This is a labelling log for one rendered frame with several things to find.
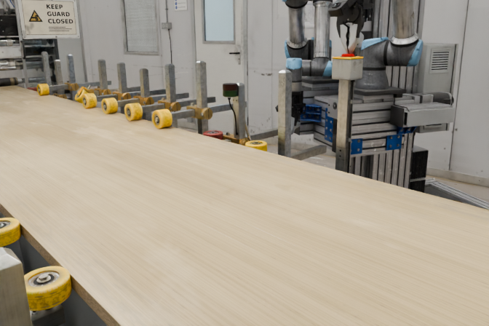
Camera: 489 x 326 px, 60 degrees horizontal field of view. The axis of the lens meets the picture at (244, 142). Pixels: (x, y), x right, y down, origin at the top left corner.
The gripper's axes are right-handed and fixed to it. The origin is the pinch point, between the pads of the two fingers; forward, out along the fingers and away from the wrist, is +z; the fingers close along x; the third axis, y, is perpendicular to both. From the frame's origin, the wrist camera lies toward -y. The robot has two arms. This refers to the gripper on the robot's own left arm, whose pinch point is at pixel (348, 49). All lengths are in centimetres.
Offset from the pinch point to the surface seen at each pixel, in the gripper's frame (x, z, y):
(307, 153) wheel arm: 29, 43, 17
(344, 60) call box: -1.1, 3.2, -3.5
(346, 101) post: -1.5, 15.9, -1.7
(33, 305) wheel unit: -11, 36, -101
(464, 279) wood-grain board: -56, 34, -48
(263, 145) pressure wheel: 26.1, 33.8, -11.3
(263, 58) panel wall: 274, 21, 242
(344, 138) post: -1.3, 28.1, -1.6
